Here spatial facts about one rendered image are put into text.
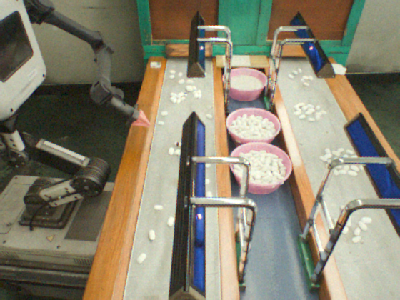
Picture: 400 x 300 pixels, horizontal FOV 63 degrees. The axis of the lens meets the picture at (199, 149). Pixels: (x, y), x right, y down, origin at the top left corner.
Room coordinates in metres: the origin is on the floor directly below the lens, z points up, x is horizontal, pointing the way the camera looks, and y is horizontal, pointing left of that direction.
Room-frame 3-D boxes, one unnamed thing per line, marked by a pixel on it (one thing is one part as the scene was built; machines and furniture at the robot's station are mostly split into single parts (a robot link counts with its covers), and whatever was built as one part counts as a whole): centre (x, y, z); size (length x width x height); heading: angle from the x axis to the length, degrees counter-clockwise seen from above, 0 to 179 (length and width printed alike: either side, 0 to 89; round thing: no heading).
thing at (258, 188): (1.02, -0.26, 0.72); 0.27 x 0.27 x 0.10
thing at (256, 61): (1.96, -0.27, 0.77); 0.33 x 0.15 x 0.01; 89
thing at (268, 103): (1.57, -0.47, 0.90); 0.20 x 0.19 x 0.45; 179
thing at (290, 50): (2.01, -0.62, 0.83); 0.30 x 0.06 x 0.07; 89
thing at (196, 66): (1.58, 0.01, 1.08); 0.62 x 0.08 x 0.07; 179
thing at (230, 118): (1.30, -0.27, 0.72); 0.27 x 0.27 x 0.10
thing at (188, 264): (0.61, 0.02, 1.08); 0.62 x 0.08 x 0.07; 179
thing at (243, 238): (0.60, -0.06, 0.90); 0.20 x 0.19 x 0.45; 179
